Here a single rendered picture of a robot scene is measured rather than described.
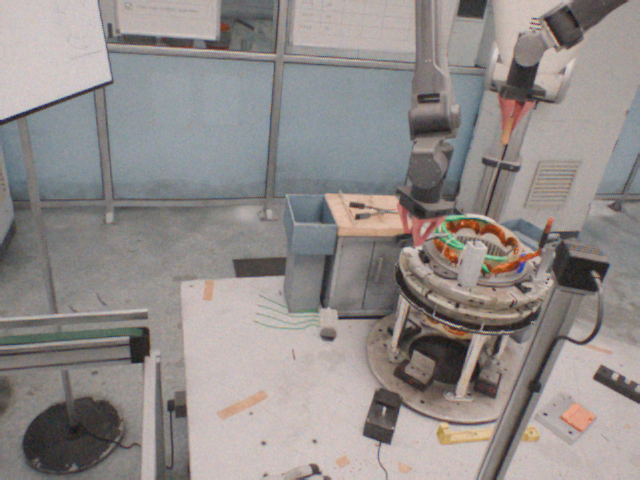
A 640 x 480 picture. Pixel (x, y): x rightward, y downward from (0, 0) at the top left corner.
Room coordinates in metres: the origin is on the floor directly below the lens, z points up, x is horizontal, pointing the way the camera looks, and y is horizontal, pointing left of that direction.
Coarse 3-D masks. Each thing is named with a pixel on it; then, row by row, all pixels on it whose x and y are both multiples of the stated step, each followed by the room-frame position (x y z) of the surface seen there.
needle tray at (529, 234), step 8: (504, 224) 1.25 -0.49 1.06; (512, 224) 1.28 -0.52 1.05; (520, 224) 1.29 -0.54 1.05; (528, 224) 1.27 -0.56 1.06; (520, 232) 1.28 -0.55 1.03; (528, 232) 1.26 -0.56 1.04; (536, 232) 1.25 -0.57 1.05; (520, 240) 1.17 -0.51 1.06; (528, 240) 1.24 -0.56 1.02; (536, 240) 1.24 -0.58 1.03; (560, 240) 1.19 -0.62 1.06; (536, 248) 1.13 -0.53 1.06; (544, 248) 1.21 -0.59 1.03; (552, 256) 1.09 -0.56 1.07; (528, 328) 1.11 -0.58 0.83; (512, 336) 1.13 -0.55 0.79; (520, 336) 1.11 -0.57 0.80; (528, 336) 1.12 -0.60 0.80
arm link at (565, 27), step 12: (576, 0) 1.08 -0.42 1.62; (588, 0) 1.06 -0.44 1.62; (600, 0) 1.05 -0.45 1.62; (612, 0) 1.04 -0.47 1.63; (624, 0) 1.03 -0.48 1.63; (564, 12) 1.09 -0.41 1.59; (576, 12) 1.08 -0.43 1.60; (588, 12) 1.07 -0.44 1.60; (600, 12) 1.05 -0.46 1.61; (552, 24) 1.11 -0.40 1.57; (564, 24) 1.10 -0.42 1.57; (576, 24) 1.10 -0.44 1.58; (588, 24) 1.07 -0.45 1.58; (564, 36) 1.10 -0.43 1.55; (576, 36) 1.08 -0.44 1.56
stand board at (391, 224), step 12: (336, 204) 1.22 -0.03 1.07; (348, 204) 1.23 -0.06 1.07; (384, 204) 1.26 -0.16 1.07; (396, 204) 1.27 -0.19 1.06; (336, 216) 1.16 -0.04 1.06; (348, 216) 1.16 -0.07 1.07; (372, 216) 1.18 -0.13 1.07; (384, 216) 1.19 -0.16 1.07; (396, 216) 1.20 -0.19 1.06; (348, 228) 1.10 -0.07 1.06; (360, 228) 1.11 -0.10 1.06; (372, 228) 1.12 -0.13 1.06; (384, 228) 1.13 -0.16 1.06; (396, 228) 1.13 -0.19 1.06
